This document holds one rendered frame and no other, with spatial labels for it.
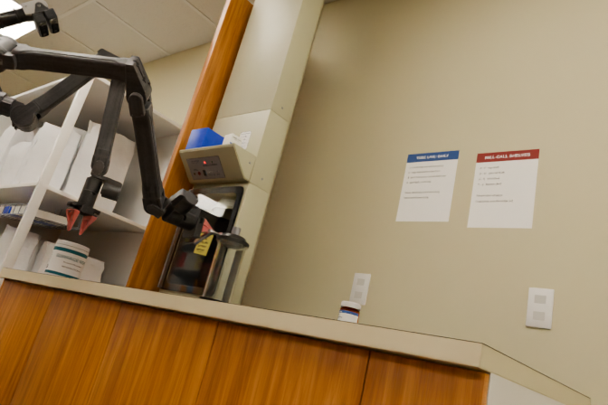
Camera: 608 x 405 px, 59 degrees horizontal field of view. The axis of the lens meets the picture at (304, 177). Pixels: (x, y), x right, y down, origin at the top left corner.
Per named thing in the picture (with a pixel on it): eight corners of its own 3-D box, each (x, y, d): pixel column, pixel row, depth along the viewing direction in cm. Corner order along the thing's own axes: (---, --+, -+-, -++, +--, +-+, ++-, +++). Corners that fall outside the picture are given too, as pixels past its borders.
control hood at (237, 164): (193, 184, 215) (201, 162, 218) (249, 182, 193) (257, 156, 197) (170, 173, 207) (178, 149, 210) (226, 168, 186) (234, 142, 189)
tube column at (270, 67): (256, 145, 241) (305, -19, 273) (311, 138, 220) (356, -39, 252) (215, 118, 225) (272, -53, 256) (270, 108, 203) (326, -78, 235)
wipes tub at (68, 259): (67, 283, 222) (80, 249, 227) (82, 286, 213) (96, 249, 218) (36, 274, 213) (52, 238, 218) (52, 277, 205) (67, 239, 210)
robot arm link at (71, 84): (109, 49, 211) (107, 39, 202) (132, 76, 212) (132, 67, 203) (10, 120, 197) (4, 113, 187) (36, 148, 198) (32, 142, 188)
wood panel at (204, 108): (219, 324, 231) (297, 51, 278) (223, 324, 229) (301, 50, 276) (122, 294, 198) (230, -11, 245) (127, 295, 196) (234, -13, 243)
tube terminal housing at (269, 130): (204, 317, 216) (255, 145, 242) (261, 329, 194) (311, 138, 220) (154, 302, 199) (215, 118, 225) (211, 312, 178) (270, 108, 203)
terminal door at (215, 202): (159, 288, 200) (193, 189, 213) (212, 296, 179) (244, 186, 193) (157, 288, 199) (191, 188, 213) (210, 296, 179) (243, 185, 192)
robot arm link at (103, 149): (115, 68, 211) (114, 58, 201) (130, 71, 212) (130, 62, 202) (90, 174, 202) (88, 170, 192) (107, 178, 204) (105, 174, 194)
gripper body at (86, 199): (99, 216, 195) (107, 197, 197) (73, 205, 188) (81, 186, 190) (90, 216, 199) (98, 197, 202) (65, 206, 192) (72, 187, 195)
